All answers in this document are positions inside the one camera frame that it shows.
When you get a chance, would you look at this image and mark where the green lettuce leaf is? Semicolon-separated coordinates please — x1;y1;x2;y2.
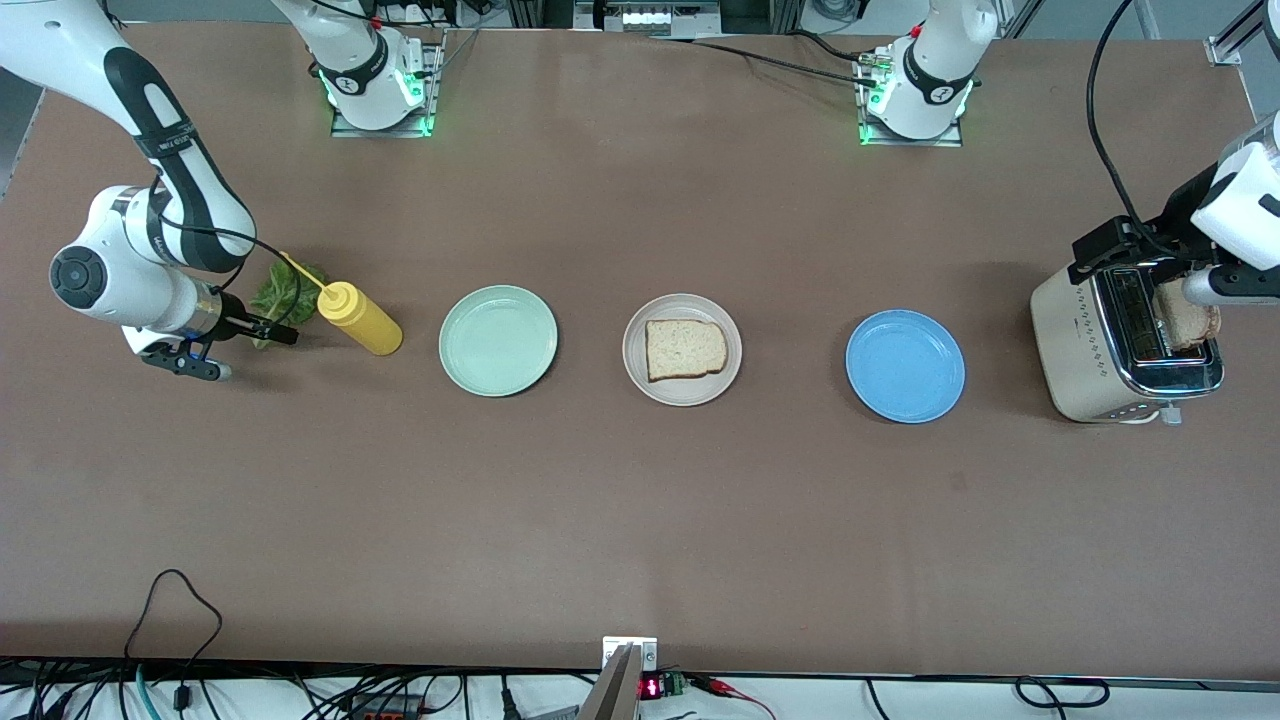
250;260;331;351

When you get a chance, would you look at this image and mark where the yellow mustard squeeze bottle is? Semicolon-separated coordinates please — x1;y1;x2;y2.
278;250;405;357

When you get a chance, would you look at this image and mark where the brown bread slice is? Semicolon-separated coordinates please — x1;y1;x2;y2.
1155;280;1222;351
645;319;729;383

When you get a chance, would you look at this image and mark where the blue plate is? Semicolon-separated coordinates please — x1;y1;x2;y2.
845;309;967;425

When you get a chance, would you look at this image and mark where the pale green plate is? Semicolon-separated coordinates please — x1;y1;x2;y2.
438;285;559;399

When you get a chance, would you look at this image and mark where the beige plate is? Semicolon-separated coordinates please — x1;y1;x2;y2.
622;293;744;408

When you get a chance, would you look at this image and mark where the cream and chrome toaster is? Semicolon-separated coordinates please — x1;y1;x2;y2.
1030;258;1226;426

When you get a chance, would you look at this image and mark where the lit control box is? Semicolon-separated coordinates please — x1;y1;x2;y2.
573;0;723;37

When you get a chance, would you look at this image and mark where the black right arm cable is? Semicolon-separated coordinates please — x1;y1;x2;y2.
150;175;301;331

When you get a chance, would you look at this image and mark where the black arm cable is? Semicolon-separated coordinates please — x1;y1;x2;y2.
1087;0;1186;259
150;175;301;331

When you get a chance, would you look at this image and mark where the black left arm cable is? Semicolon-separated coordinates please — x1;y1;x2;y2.
1087;0;1186;259

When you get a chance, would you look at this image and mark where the aluminium frame corner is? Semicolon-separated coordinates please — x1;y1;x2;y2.
1205;0;1280;67

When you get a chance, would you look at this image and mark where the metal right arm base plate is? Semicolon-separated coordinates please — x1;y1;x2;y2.
330;28;442;139

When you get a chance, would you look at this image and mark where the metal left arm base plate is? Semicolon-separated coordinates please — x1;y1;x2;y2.
855;50;964;148

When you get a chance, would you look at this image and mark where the thin black looped cable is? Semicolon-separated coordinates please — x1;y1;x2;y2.
122;568;224;691

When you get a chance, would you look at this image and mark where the short black table cable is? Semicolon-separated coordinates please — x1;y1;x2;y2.
785;28;881;63

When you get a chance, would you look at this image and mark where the long black table cable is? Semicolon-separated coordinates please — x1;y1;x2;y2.
648;33;886;91

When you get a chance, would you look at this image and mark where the black oval cable loop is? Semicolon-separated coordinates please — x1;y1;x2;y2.
1015;677;1111;709

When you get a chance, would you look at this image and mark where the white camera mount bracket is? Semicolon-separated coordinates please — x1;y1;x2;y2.
602;636;659;673

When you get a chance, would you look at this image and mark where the grey aluminium camera bar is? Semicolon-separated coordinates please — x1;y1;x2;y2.
578;644;642;720

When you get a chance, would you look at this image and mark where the red clip wire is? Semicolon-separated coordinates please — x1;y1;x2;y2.
690;674;776;719

